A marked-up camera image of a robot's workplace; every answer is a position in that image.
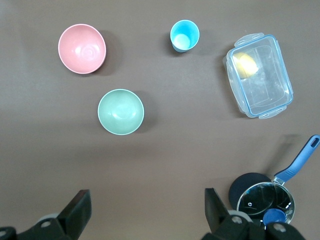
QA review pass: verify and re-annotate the green plastic bowl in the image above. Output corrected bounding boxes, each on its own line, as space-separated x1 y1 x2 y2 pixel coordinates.
97 88 145 136

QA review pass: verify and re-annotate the pink plastic bowl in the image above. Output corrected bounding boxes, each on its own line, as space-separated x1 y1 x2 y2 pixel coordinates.
57 23 107 75

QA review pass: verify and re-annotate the blue plastic cup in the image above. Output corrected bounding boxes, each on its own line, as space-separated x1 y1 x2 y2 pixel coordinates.
169 19 201 54

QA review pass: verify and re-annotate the brown table cloth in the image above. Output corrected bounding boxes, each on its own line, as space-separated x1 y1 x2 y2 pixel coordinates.
0 0 320 240

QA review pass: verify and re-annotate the glass lid blue knob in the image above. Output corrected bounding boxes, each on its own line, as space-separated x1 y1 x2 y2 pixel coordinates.
236 181 296 226

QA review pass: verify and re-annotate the black pot blue handle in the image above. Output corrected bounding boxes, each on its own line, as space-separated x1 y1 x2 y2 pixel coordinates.
228 134 320 226

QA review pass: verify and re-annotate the clear plastic food container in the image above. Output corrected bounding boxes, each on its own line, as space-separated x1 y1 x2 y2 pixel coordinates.
222 31 294 120

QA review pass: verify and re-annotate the yellow lemon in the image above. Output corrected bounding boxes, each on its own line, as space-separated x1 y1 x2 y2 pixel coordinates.
233 51 260 80

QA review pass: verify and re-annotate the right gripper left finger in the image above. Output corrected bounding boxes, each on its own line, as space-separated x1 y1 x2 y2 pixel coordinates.
0 189 92 240

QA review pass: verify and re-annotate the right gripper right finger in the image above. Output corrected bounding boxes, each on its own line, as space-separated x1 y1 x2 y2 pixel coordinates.
201 187 312 240

